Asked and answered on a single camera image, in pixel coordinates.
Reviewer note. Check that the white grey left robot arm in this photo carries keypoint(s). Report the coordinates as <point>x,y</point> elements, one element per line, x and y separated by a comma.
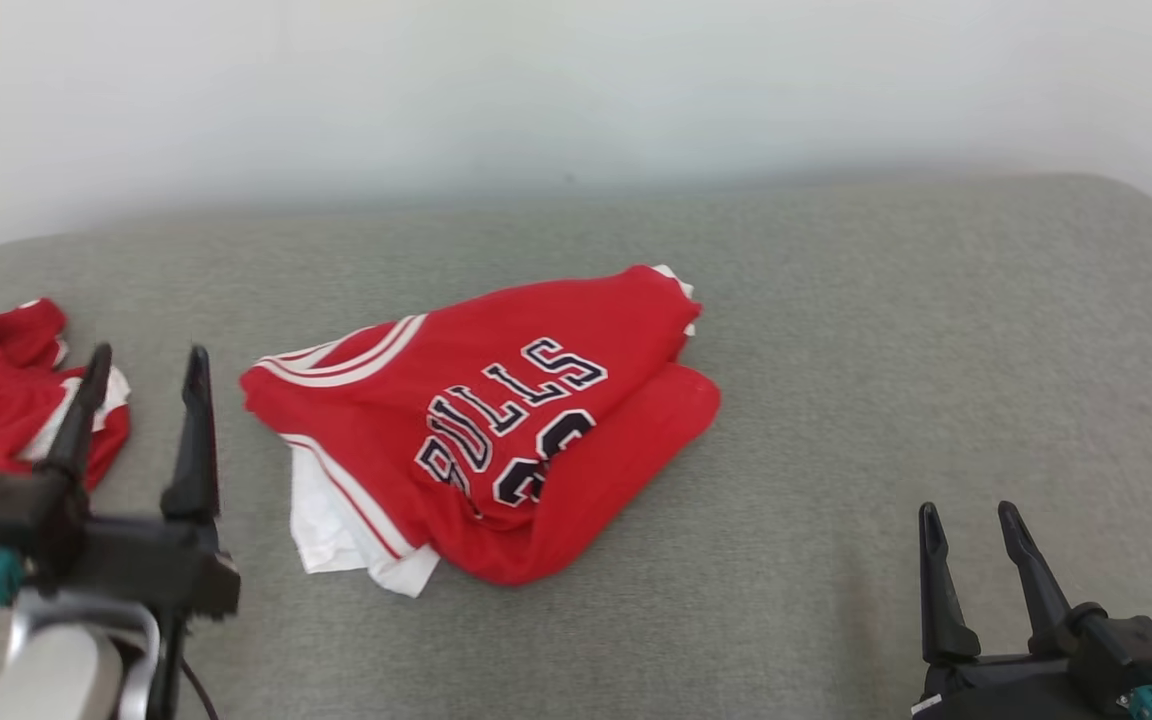
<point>56,670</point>

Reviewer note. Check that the red Bulls basketball jersey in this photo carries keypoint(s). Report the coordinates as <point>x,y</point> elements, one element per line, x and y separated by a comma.
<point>576,500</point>

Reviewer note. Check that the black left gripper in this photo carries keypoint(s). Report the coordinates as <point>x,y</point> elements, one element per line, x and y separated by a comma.
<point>136,565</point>

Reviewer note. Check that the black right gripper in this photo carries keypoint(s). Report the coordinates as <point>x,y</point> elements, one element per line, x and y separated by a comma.
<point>1066,685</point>

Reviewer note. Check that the grey fabric sofa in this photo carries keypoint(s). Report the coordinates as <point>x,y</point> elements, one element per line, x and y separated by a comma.
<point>836,400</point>

